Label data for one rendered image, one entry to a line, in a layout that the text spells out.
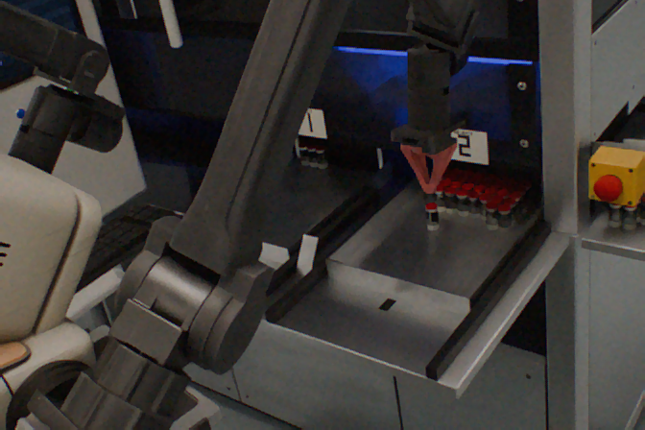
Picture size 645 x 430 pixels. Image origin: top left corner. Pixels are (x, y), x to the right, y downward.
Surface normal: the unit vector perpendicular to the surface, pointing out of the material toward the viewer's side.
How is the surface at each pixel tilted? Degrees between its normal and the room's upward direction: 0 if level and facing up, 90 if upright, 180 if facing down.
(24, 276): 90
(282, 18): 65
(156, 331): 45
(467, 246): 0
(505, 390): 90
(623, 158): 0
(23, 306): 90
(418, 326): 0
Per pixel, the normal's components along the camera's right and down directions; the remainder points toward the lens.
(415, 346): -0.15, -0.87
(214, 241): -0.34, 0.07
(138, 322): -0.18, -0.28
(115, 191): 0.79, 0.17
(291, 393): -0.58, 0.46
